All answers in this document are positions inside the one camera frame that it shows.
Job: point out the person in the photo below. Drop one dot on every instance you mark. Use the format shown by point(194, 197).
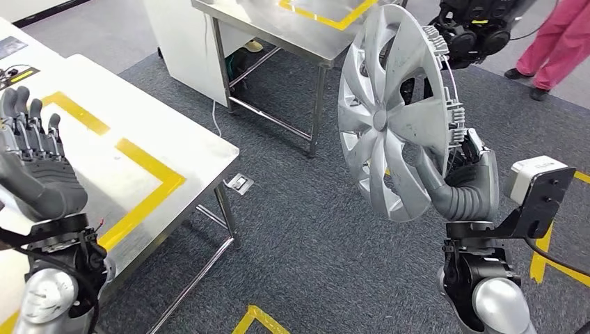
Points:
point(557, 41)

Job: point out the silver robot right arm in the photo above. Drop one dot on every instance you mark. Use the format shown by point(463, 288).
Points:
point(500, 304)

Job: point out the printed paper sheet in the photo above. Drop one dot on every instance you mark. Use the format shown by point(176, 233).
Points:
point(10, 46)

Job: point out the black humanoid robot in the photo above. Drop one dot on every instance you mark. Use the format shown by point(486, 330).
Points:
point(474, 32)

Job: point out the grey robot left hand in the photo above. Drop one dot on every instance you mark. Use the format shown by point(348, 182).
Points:
point(46, 184)

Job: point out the yellow floor tape square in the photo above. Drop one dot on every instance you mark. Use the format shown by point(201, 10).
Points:
point(537, 267)
point(258, 313)

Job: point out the yellow black small device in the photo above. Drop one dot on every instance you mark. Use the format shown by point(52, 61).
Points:
point(20, 76)

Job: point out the tan shoe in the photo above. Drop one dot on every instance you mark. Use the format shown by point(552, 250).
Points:
point(253, 46)

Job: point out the steel floor socket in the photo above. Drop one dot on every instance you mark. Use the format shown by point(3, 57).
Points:
point(239, 183)

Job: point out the silver plastic wheel hubcap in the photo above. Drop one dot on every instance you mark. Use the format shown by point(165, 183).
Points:
point(378, 120)

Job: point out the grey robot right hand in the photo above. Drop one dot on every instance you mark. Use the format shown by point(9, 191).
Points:
point(474, 193)

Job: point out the white desk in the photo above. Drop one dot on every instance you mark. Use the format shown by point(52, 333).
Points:
point(27, 50)

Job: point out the white desk side panel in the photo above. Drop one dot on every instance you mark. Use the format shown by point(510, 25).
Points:
point(189, 46)

